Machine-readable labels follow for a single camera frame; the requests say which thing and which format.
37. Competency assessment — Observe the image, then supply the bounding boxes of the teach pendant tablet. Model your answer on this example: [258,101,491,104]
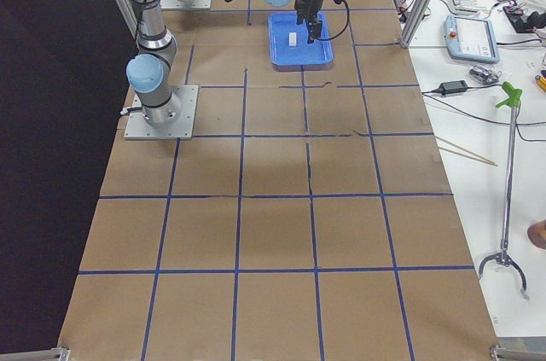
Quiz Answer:
[444,15,500,64]

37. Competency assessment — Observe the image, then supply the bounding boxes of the long reacher grabber tool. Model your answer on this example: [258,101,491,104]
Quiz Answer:
[478,81,530,300]

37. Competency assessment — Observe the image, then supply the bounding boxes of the wooden chopstick pair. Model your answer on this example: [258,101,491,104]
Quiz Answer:
[434,136,497,166]

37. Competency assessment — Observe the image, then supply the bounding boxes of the black power adapter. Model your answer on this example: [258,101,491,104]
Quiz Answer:
[438,80,468,96]

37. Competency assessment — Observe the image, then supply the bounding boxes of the blue plastic tray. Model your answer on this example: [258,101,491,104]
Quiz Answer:
[268,12,334,70]

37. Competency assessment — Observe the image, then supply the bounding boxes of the brown paper table cover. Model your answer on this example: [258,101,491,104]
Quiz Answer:
[59,0,495,360]

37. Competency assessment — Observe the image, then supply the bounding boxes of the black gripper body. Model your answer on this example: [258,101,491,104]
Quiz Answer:
[294,0,323,24]

